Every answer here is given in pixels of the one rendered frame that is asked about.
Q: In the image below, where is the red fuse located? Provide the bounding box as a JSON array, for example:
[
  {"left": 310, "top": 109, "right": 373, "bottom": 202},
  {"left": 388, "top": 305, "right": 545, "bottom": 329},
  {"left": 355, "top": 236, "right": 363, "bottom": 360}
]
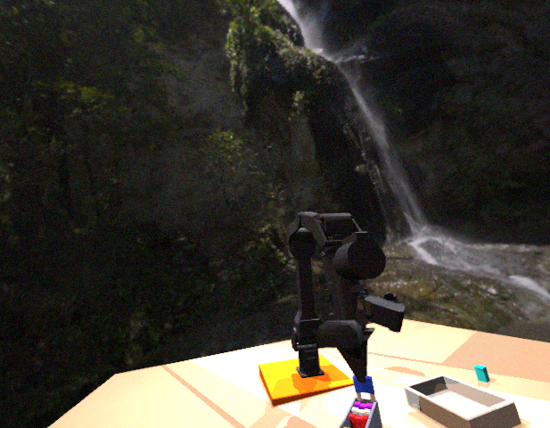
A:
[{"left": 349, "top": 413, "right": 368, "bottom": 428}]

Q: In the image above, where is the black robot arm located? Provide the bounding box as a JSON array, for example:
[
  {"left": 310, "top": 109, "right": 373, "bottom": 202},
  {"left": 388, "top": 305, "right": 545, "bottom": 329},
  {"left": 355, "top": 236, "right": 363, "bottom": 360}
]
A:
[{"left": 286, "top": 211, "right": 405, "bottom": 378}]

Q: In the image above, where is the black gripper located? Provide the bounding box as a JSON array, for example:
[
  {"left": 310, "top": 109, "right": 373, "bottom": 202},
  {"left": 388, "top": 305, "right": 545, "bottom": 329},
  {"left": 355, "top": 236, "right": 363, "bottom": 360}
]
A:
[{"left": 315, "top": 280, "right": 375, "bottom": 383}]

